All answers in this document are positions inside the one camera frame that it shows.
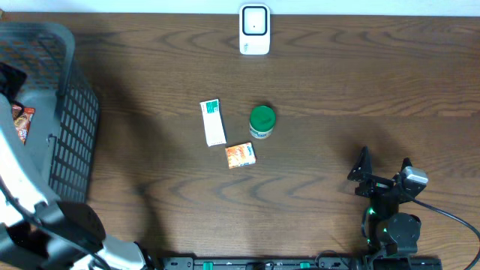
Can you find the green lid white jar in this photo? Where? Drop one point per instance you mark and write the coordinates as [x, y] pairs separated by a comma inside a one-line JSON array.
[[262, 122]]

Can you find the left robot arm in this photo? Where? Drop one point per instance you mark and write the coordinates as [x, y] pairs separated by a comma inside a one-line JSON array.
[[57, 234]]

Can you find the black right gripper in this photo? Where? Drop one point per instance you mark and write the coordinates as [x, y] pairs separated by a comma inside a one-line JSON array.
[[375, 184]]

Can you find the white green medicine box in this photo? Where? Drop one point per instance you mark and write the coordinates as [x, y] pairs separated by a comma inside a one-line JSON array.
[[213, 125]]

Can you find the grey plastic mesh basket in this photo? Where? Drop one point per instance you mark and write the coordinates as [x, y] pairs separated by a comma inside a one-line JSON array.
[[58, 152]]

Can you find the small orange snack box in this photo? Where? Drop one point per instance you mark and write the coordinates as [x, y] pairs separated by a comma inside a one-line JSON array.
[[240, 155]]

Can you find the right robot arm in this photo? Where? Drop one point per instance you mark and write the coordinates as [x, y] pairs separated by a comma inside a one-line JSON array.
[[389, 231]]

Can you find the red Top chocolate bar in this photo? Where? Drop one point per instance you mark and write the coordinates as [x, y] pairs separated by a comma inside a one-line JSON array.
[[22, 118]]

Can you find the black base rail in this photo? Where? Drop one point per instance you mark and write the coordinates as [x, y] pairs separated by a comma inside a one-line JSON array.
[[329, 262]]

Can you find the white barcode scanner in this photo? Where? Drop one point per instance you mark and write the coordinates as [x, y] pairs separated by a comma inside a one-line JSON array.
[[254, 29]]

